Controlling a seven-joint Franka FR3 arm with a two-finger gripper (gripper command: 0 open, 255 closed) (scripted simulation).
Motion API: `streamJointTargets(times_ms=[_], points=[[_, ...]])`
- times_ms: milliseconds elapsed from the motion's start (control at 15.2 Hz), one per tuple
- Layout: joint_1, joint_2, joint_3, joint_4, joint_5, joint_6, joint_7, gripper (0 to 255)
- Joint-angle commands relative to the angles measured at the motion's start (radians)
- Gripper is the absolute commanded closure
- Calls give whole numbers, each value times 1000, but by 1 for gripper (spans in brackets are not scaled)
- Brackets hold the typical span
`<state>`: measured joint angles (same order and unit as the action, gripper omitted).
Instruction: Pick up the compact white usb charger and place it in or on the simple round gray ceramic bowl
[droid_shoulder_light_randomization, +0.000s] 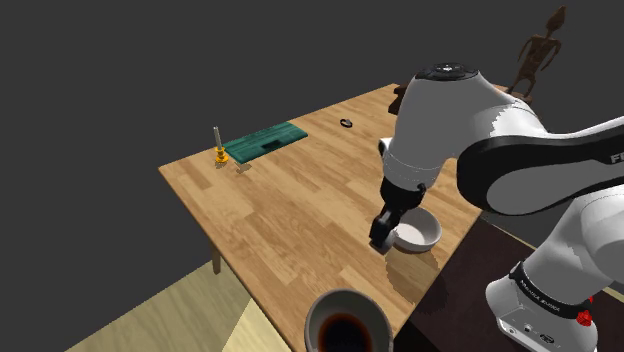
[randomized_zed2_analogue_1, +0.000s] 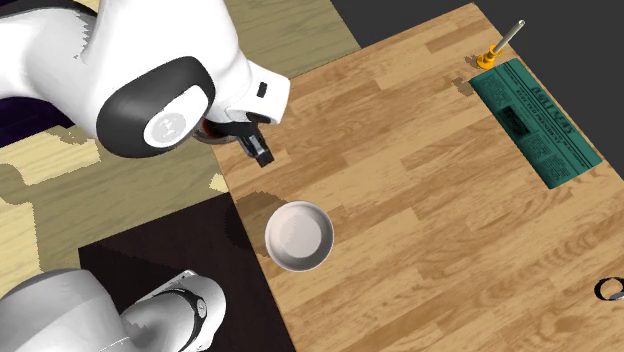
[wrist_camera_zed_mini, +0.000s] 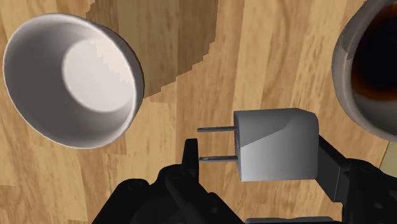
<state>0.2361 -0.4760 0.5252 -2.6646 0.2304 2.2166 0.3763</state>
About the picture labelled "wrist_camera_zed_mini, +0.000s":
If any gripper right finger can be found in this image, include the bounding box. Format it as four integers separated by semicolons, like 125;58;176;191
316;134;397;224

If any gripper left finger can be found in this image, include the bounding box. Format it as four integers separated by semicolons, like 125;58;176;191
92;138;245;224

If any white plug adapter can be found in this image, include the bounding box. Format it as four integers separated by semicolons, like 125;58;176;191
197;107;320;183

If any white bowl with brown inside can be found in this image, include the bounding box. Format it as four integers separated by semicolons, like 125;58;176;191
331;0;397;143

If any white empty bowl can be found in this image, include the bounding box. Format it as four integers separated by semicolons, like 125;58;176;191
2;12;145;150

